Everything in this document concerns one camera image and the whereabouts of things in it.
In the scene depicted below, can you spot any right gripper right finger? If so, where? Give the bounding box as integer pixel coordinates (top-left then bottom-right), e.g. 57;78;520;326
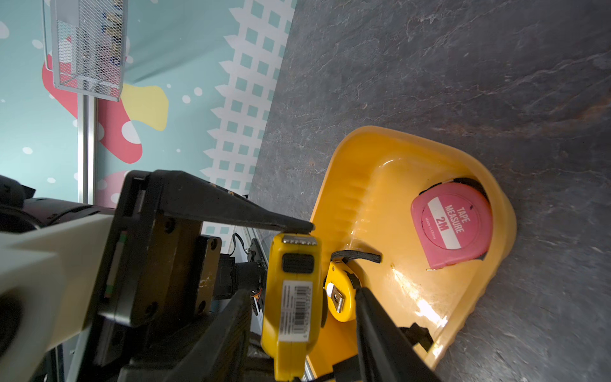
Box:
356;287;439;381

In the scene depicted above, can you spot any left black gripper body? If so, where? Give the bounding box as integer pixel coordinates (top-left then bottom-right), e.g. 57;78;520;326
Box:
76;171;267;381

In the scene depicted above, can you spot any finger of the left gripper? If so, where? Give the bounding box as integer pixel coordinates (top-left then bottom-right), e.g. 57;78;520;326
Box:
144;170;314;234

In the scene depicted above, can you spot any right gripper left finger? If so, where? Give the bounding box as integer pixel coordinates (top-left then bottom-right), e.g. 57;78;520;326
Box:
165;290;251;381

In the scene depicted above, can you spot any yellow tape measure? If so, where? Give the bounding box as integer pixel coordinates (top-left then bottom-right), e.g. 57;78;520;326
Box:
261;233;323;381
325;249;382;322

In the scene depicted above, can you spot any pink round tape measure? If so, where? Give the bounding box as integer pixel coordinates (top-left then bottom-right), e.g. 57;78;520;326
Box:
411;178;493;270

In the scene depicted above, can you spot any yellow storage tray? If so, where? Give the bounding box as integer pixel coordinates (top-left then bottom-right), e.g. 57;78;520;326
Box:
308;127;516;381

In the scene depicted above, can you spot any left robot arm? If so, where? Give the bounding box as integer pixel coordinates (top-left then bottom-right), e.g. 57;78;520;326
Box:
1;170;321;381

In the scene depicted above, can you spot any yellow tape measure in tray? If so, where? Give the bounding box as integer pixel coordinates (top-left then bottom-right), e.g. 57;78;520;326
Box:
325;249;382;322

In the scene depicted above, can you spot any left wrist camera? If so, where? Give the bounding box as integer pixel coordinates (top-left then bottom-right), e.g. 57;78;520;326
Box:
1;214;112;381

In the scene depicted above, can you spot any white wire wall basket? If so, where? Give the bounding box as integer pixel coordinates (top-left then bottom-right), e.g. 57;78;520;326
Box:
41;0;129;102

